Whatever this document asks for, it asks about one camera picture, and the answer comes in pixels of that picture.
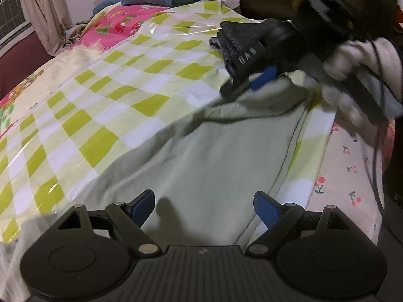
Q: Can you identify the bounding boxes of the pink floral printed blanket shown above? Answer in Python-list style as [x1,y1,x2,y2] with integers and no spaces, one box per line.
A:
[0,2,171,139]

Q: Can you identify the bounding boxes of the dark grey folded pants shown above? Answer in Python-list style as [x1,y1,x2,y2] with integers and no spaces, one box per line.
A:
[209,18,284,67]

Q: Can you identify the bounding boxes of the cherry print bed sheet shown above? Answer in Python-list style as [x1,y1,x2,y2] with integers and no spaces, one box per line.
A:
[310,113,396,246]

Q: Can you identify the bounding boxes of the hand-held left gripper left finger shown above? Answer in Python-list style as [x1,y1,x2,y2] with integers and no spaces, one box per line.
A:
[53,190,162,257]

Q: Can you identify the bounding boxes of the grey-green pants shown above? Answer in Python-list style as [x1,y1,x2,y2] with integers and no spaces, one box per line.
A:
[91,71,315,248]

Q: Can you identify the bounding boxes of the blue cloth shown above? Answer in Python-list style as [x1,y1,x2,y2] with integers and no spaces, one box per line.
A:
[93,0,127,15]

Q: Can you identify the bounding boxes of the person's right hand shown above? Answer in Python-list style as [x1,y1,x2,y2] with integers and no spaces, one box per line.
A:
[323,37,403,127]

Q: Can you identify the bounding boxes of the maroon sofa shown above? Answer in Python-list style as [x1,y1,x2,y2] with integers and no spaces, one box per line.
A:
[0,27,53,99]

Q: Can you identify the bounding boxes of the beige curtain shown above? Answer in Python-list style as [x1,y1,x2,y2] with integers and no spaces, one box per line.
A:
[17,0,74,59]

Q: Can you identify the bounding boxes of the green checkered plastic sheet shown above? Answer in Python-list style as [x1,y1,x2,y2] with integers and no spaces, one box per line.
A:
[0,0,337,245]

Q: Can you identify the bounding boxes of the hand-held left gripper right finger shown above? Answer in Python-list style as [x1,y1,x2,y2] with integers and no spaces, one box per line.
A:
[245,191,356,257]

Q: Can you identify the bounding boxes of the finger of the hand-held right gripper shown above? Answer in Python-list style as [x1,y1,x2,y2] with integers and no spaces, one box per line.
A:
[219,65,279,97]

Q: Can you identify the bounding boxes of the barred window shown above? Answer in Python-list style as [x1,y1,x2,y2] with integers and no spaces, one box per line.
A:
[0,0,28,40]

